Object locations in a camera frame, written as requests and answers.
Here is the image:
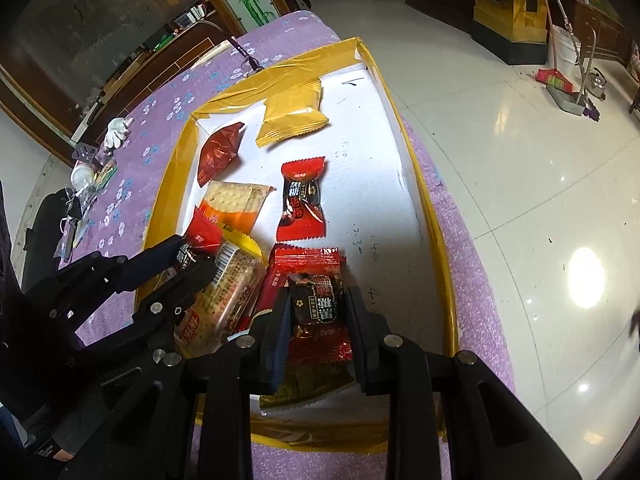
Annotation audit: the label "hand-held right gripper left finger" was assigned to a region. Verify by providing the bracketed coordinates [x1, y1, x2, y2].
[55, 290, 296, 480]

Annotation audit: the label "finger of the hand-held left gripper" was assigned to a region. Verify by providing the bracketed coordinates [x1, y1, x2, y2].
[22, 234, 196, 333]
[75, 259, 217, 386]

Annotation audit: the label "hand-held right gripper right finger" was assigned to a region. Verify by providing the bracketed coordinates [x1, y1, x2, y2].
[345, 286, 583, 480]

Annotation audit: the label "cracker pack with yellow ends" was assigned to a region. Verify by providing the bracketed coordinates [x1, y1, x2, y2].
[172, 227, 268, 358]

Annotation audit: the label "red black candy packet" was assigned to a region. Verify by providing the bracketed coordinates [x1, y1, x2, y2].
[267, 242, 353, 366]
[182, 207, 223, 271]
[276, 156, 328, 242]

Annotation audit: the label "maroon gold snack packet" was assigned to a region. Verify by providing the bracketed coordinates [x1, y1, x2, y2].
[250, 245, 353, 411]

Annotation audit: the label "yellow cardboard box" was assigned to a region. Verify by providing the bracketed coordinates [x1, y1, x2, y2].
[132, 36, 458, 456]

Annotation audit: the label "orange cracker packet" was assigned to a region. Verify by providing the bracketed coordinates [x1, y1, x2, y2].
[194, 180, 277, 233]

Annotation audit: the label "round yellow green snack packet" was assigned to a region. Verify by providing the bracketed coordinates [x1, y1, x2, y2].
[92, 157, 118, 186]

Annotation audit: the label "black chair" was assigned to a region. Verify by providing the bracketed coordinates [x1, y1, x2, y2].
[22, 187, 76, 281]

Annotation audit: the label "purple floral tablecloth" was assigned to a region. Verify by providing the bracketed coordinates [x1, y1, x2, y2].
[52, 10, 516, 480]

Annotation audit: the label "dark red snack packet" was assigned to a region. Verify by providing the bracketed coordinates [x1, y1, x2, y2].
[196, 121, 247, 188]

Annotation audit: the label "white work gloves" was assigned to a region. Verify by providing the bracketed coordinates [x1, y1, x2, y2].
[104, 117, 133, 150]

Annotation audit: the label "wooden counter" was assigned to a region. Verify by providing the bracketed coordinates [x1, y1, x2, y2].
[65, 0, 236, 146]

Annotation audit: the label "cream flat box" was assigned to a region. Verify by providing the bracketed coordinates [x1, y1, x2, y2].
[192, 40, 236, 68]

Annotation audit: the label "grey dustpan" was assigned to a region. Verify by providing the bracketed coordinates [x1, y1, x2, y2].
[545, 25, 601, 117]

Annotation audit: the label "colourful broom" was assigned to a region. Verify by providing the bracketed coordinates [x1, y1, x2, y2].
[534, 0, 576, 96]

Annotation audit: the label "metal kettle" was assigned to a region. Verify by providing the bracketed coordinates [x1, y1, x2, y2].
[585, 67, 610, 102]

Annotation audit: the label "gold trimmed black pillar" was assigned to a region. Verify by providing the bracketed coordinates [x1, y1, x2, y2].
[470, 0, 551, 65]

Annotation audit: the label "white bucket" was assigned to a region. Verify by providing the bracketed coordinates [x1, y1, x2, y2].
[547, 25, 583, 78]

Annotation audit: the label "wooden shelf cabinet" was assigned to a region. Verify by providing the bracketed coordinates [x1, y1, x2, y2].
[545, 0, 640, 71]

